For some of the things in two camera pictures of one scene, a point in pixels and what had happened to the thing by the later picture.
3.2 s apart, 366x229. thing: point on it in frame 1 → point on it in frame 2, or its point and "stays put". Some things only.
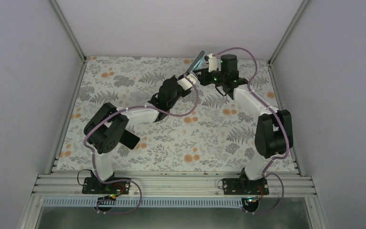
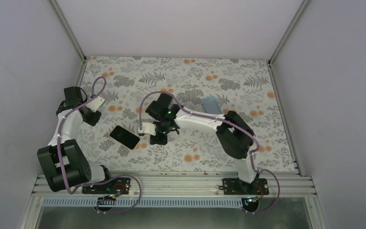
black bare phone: (129, 140) stays put
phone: (197, 62) → (211, 105)
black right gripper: (204, 79) → (154, 139)
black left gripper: (187, 92) → (93, 121)
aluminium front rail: (173, 184) stays put
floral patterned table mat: (203, 131) stays put
